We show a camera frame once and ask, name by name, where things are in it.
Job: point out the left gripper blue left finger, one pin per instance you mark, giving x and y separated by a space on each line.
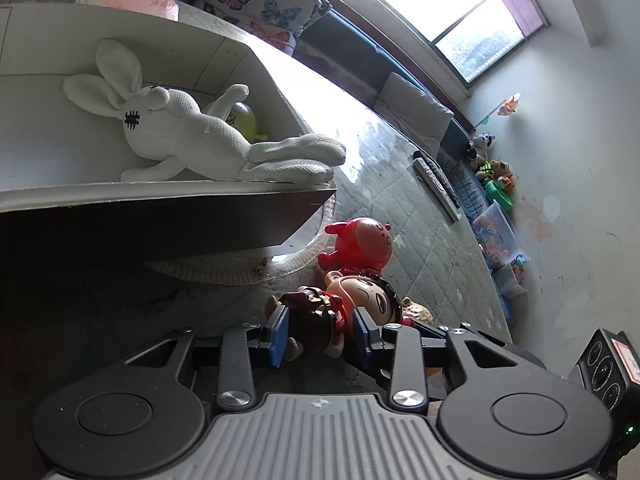
240 344

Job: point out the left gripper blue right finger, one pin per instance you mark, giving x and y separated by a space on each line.
392 355

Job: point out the orange bumpy animal toy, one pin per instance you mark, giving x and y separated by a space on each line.
413 311

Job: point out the red dressed doll figure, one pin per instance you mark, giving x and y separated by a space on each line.
321 319

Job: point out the red round pig toy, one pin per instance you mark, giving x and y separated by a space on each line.
362 245

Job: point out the green round toy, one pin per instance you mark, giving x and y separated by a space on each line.
243 119

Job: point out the white plush rabbit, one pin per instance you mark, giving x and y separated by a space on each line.
168 127

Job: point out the blue sofa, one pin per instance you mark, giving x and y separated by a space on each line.
394 129

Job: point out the clear plastic toy bin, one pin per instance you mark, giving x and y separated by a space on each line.
498 240

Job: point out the green toy basin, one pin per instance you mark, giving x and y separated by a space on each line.
495 193

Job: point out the grey remote control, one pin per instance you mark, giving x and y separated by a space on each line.
434 178

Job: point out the pile of plush toys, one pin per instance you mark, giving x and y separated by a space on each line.
486 169

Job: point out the grey cardboard box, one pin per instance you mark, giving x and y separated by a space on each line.
124 134

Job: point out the white cushion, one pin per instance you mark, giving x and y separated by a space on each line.
413 112

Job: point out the orange pinwheel toy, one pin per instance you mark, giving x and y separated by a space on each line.
505 108

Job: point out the window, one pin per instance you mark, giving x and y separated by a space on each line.
456 42

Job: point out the butterfly print pillow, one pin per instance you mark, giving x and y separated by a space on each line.
277 22

